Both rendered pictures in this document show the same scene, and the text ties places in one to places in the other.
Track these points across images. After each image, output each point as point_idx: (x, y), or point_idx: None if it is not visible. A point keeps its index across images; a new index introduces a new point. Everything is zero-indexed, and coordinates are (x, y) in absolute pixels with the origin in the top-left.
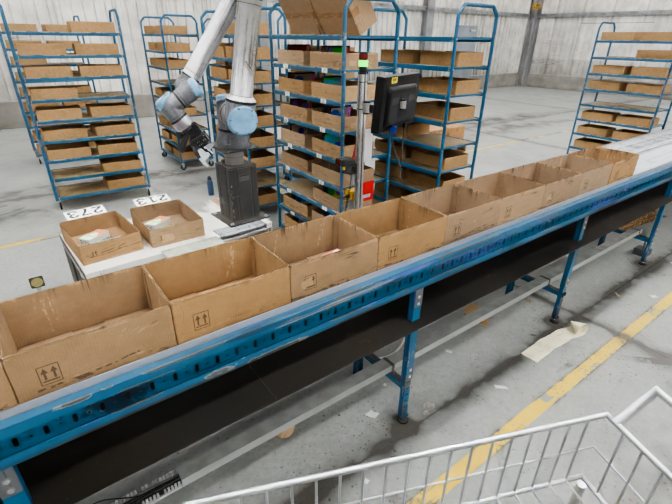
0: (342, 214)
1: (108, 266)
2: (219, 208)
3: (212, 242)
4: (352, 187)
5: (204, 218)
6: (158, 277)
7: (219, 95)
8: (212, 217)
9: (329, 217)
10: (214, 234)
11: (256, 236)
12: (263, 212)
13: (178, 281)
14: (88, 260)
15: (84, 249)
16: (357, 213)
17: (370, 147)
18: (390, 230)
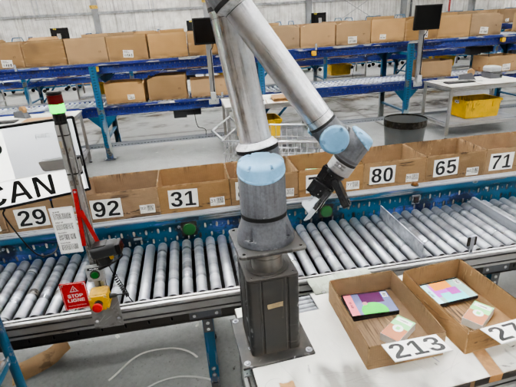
0: (221, 180)
1: None
2: (297, 374)
3: (321, 283)
4: (91, 296)
5: (327, 344)
6: (356, 173)
7: (279, 155)
8: (314, 344)
9: (233, 179)
10: (316, 299)
11: (294, 172)
12: (234, 331)
13: (346, 181)
14: (452, 274)
15: (454, 262)
16: (206, 185)
17: (58, 234)
18: (170, 212)
